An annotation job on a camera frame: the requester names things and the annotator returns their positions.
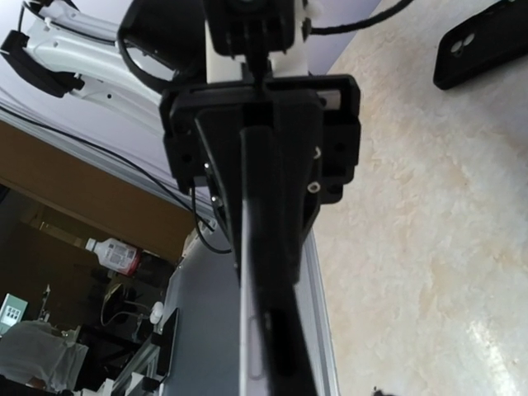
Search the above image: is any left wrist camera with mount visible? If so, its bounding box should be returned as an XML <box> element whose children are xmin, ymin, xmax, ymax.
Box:
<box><xmin>203</xmin><ymin>1</ymin><xmax>322</xmax><ymax>83</ymax></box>

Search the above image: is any person in white shirt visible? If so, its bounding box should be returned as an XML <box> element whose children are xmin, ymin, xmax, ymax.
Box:
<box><xmin>1</xmin><ymin>321</ymin><xmax>89</xmax><ymax>393</ymax></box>

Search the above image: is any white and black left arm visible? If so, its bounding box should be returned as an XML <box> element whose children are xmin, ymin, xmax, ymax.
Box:
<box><xmin>1</xmin><ymin>1</ymin><xmax>361</xmax><ymax>285</ymax></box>

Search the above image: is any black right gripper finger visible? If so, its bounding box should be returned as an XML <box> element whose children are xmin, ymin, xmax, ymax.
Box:
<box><xmin>373</xmin><ymin>387</ymin><xmax>398</xmax><ymax>396</ymax></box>

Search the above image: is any black phone case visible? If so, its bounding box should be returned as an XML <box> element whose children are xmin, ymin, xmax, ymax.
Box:
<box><xmin>243</xmin><ymin>125</ymin><xmax>317</xmax><ymax>395</ymax></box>
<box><xmin>432</xmin><ymin>1</ymin><xmax>527</xmax><ymax>91</ymax></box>

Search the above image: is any white bottle with label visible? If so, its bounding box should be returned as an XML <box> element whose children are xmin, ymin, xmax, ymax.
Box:
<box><xmin>85</xmin><ymin>238</ymin><xmax>141</xmax><ymax>276</ymax></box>

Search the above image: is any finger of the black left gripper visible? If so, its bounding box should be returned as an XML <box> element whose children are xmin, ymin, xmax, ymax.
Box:
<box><xmin>196</xmin><ymin>105</ymin><xmax>248</xmax><ymax>264</ymax></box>
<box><xmin>274</xmin><ymin>98</ymin><xmax>322</xmax><ymax>284</ymax></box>

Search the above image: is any grey-edged black smartphone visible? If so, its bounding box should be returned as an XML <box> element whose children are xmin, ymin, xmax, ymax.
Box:
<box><xmin>239</xmin><ymin>198</ymin><xmax>271</xmax><ymax>395</ymax></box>

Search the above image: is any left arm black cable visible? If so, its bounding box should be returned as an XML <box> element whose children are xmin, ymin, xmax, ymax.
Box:
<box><xmin>304</xmin><ymin>0</ymin><xmax>413</xmax><ymax>36</ymax></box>

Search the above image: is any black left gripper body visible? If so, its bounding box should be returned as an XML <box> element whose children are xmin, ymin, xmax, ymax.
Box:
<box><xmin>159</xmin><ymin>74</ymin><xmax>361</xmax><ymax>205</ymax></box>

